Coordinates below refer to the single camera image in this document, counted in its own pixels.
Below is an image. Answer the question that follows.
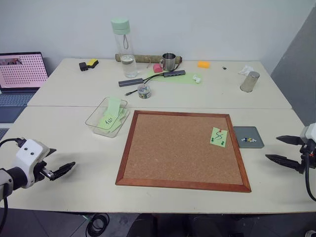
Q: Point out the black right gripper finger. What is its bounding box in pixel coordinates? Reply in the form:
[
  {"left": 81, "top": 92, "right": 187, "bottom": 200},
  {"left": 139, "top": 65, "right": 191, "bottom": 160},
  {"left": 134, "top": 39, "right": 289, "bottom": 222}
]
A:
[
  {"left": 276, "top": 135, "right": 304, "bottom": 147},
  {"left": 265, "top": 154, "right": 305, "bottom": 175}
]

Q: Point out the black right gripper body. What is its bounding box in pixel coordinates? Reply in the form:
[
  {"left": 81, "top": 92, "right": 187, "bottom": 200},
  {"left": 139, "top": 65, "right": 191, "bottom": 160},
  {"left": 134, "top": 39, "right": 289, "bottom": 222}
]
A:
[{"left": 299, "top": 141, "right": 316, "bottom": 171}]

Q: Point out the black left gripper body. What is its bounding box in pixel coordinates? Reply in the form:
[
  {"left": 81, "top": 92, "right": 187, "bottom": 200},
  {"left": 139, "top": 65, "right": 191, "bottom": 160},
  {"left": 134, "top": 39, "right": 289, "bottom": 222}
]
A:
[{"left": 32, "top": 160, "right": 54, "bottom": 182}]

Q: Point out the green note with black writing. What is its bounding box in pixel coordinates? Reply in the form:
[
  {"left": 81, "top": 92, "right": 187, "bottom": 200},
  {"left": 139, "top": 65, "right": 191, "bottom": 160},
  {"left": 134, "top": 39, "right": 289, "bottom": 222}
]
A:
[{"left": 97, "top": 114, "right": 121, "bottom": 129}]

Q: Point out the green note with black scribble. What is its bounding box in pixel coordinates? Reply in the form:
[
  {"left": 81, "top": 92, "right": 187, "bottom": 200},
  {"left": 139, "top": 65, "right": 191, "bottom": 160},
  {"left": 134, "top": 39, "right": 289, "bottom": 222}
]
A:
[{"left": 210, "top": 127, "right": 228, "bottom": 149}]

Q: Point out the wooden framed cork board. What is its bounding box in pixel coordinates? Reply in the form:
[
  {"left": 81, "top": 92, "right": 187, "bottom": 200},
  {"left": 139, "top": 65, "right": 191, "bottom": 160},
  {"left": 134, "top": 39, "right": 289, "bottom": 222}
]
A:
[{"left": 115, "top": 110, "right": 252, "bottom": 193}]

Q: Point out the small glass jar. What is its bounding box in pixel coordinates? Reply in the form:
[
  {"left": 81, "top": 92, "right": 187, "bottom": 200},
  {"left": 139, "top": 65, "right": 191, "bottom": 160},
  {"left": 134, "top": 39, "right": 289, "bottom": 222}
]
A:
[{"left": 137, "top": 83, "right": 153, "bottom": 100}]

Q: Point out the grey square tray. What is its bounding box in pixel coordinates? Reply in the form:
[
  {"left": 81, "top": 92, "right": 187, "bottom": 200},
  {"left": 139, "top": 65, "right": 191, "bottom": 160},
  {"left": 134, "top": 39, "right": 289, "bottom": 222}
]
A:
[{"left": 233, "top": 126, "right": 265, "bottom": 149}]

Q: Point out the clear plastic box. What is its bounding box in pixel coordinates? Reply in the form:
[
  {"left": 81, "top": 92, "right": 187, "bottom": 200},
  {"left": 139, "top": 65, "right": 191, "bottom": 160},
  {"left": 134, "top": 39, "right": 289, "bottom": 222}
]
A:
[{"left": 85, "top": 97, "right": 131, "bottom": 138}]

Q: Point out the silver metal cup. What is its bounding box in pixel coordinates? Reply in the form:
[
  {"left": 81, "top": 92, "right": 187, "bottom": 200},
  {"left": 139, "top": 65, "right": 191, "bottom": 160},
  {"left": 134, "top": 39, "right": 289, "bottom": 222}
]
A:
[{"left": 239, "top": 71, "right": 261, "bottom": 93}]

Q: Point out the crumpled white tissue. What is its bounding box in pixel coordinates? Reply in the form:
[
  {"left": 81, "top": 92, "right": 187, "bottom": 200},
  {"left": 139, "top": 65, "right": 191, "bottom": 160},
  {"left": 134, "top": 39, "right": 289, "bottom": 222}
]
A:
[{"left": 237, "top": 65, "right": 255, "bottom": 76}]

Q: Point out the open laptop with pink screen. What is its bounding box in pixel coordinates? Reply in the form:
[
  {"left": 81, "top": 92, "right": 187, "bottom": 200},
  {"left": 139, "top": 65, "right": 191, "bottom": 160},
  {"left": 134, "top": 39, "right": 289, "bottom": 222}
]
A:
[{"left": 0, "top": 51, "right": 49, "bottom": 123}]

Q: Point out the light green paper sheet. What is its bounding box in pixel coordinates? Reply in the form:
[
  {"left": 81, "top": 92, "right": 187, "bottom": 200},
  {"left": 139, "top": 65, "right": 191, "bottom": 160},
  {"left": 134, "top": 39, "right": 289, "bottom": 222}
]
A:
[{"left": 147, "top": 69, "right": 202, "bottom": 85}]

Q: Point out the clear bottle with green lid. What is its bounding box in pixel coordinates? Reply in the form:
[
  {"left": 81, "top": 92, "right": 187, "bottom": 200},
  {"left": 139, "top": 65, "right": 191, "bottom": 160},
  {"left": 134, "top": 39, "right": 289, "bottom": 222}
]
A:
[{"left": 111, "top": 18, "right": 137, "bottom": 79}]

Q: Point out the rolled bamboo mat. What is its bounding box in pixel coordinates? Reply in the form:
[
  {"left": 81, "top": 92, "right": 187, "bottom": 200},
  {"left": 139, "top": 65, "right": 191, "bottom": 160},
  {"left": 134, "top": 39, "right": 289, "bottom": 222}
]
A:
[{"left": 115, "top": 53, "right": 184, "bottom": 64}]

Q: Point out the steel mug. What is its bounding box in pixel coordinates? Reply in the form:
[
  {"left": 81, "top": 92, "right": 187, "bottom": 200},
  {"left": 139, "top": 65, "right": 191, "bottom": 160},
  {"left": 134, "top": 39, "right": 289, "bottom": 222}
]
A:
[{"left": 159, "top": 52, "right": 177, "bottom": 72}]

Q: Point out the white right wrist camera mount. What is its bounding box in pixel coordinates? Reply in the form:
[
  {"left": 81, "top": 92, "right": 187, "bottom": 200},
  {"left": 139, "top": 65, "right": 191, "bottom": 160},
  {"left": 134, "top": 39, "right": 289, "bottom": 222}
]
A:
[{"left": 299, "top": 122, "right": 316, "bottom": 144}]

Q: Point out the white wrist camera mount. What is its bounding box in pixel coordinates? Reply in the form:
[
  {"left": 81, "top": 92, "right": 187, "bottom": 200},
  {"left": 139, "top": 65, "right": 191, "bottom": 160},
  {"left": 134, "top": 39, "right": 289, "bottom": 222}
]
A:
[
  {"left": 11, "top": 139, "right": 50, "bottom": 189},
  {"left": 299, "top": 122, "right": 316, "bottom": 144}
]

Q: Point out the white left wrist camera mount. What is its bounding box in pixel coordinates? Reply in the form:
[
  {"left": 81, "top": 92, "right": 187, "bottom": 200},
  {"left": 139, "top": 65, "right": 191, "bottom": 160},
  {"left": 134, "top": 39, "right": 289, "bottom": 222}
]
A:
[{"left": 11, "top": 139, "right": 50, "bottom": 189}]

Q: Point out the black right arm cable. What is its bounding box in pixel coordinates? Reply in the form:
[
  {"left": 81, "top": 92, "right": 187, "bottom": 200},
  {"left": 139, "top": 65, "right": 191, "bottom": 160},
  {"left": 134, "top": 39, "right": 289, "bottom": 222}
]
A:
[{"left": 304, "top": 152, "right": 316, "bottom": 202}]

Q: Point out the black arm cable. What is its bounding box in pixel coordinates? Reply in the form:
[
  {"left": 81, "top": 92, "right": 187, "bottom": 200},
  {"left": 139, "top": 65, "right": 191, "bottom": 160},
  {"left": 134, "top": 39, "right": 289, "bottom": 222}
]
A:
[
  {"left": 0, "top": 138, "right": 26, "bottom": 237},
  {"left": 304, "top": 152, "right": 316, "bottom": 202}
]

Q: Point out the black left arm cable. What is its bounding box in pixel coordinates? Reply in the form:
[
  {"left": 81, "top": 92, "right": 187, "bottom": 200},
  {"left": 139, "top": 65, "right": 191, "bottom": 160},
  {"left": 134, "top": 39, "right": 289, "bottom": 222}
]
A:
[{"left": 0, "top": 138, "right": 26, "bottom": 237}]

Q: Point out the coiled black cable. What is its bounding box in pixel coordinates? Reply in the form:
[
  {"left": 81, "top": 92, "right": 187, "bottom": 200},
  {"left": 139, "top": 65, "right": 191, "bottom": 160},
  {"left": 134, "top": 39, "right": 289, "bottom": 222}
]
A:
[{"left": 86, "top": 213, "right": 110, "bottom": 237}]

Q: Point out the grey wall panel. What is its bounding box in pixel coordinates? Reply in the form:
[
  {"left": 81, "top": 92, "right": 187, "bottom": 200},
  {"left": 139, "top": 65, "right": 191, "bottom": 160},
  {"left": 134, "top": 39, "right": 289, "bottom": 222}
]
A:
[{"left": 270, "top": 4, "right": 316, "bottom": 127}]

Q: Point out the grey usb hub with cable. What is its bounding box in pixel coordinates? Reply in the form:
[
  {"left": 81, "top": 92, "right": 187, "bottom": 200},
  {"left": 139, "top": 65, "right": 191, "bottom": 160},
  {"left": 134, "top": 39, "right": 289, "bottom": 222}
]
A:
[
  {"left": 125, "top": 70, "right": 186, "bottom": 97},
  {"left": 118, "top": 73, "right": 165, "bottom": 87}
]

